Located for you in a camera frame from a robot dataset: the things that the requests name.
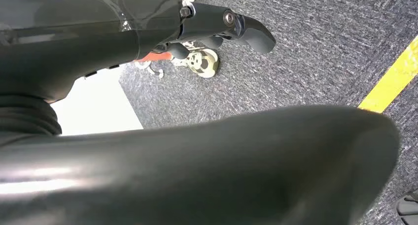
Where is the person's camouflage pattern shoe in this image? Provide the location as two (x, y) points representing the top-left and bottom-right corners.
(171, 40), (220, 79)

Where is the orange plastic object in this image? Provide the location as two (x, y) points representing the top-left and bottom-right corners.
(135, 51), (173, 63)

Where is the ribbed grey robot left arm sleeve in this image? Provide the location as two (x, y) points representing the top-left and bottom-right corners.
(0, 94), (63, 138)

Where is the dark grey robot body shell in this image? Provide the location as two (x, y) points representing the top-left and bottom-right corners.
(0, 105), (402, 225)

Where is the floor marking tape strip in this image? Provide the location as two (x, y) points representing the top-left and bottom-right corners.
(357, 34), (418, 114)

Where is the black robot foot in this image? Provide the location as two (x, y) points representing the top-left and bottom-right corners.
(395, 189), (418, 225)

